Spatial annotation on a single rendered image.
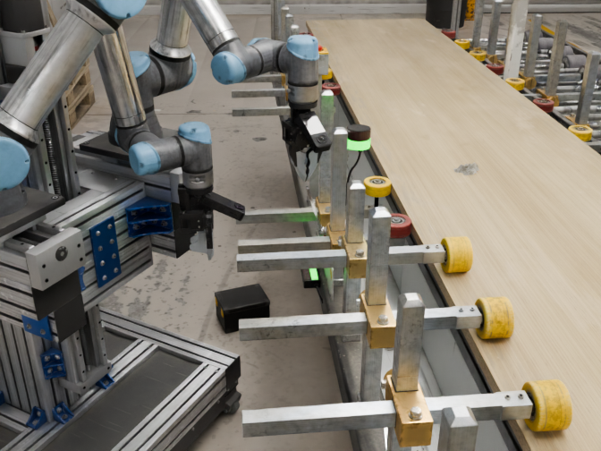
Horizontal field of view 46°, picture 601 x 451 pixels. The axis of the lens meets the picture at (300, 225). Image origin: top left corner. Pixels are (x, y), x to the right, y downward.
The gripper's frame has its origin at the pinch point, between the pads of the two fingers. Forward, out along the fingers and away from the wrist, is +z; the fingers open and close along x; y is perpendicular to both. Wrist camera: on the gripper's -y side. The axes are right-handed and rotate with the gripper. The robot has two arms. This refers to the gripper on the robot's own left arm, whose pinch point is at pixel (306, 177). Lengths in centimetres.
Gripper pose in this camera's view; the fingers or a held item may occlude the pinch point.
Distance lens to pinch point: 181.3
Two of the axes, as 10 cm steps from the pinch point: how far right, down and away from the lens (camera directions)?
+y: -4.3, -4.1, 8.0
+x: -9.0, 2.0, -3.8
